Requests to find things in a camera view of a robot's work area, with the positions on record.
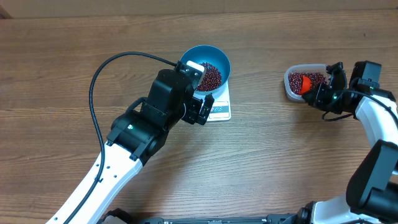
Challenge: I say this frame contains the red scoop blue handle tip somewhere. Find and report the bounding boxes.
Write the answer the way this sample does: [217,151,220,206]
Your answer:
[299,76,312,95]

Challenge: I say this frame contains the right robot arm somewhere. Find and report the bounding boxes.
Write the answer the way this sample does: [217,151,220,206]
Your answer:
[281,61,397,223]

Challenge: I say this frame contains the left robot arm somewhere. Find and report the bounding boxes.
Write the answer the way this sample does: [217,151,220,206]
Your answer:
[49,61,214,223]

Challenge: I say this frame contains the white digital kitchen scale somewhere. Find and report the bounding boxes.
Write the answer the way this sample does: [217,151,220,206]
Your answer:
[207,82,231,122]

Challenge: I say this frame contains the red beans in bowl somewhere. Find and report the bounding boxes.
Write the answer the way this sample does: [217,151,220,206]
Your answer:
[196,62,222,91]

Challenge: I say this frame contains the blue bowl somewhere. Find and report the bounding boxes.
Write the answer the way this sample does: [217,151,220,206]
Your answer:
[180,45,231,95]

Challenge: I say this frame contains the clear plastic container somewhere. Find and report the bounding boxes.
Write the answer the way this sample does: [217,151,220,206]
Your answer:
[284,63,330,103]

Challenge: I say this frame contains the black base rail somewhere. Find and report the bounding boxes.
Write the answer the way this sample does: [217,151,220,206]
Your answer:
[98,214,297,224]

